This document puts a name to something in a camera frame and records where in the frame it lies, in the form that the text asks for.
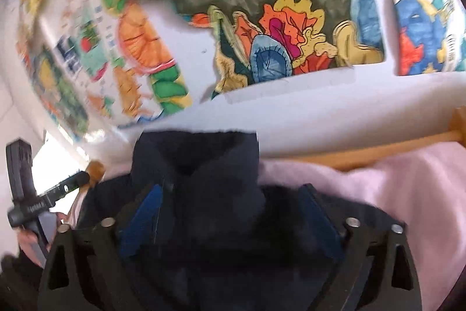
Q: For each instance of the dark navy puffer jacket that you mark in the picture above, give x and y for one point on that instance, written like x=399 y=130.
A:
x=204 y=209

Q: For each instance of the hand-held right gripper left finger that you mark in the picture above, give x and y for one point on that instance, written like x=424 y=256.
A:
x=142 y=223

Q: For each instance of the person's left hand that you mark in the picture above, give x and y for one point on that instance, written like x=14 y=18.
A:
x=27 y=238

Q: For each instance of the blue figure wall poster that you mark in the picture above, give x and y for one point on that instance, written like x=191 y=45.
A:
x=422 y=23

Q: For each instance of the pink bed sheet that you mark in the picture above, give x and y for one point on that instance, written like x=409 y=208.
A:
x=400 y=187

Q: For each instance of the green lemon wall poster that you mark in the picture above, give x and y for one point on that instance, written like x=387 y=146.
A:
x=62 y=96

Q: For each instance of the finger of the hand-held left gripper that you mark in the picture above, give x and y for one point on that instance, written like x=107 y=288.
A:
x=67 y=185

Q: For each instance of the person's left forearm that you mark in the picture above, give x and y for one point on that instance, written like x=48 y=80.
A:
x=18 y=282

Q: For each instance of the wooden bed frame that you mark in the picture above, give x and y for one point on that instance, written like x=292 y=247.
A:
x=364 y=156

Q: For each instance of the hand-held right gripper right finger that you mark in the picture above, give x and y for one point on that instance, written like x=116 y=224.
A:
x=320 y=223

